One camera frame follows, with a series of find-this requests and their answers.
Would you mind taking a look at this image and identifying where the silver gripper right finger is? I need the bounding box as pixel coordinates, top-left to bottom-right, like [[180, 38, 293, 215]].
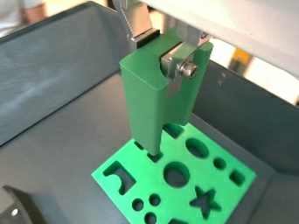
[[160, 24, 211, 97]]

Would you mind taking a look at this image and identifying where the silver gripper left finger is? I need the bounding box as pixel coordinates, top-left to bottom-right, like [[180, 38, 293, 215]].
[[112, 0, 160, 52]]

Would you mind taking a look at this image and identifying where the green arch block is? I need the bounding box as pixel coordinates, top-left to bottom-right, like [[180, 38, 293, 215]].
[[120, 29, 212, 155]]

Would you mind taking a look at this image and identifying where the person in white shirt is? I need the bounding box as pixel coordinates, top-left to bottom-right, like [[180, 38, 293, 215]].
[[0, 0, 46, 38]]

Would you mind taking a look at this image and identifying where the grey plastic bin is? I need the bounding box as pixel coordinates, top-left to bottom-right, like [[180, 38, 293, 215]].
[[0, 3, 299, 224]]

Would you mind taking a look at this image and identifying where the green shape sorter board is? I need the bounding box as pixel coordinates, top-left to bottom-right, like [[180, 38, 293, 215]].
[[92, 124, 256, 224]]

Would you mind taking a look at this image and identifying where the black bracket with screw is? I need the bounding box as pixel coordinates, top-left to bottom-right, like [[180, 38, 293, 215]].
[[0, 185, 46, 224]]

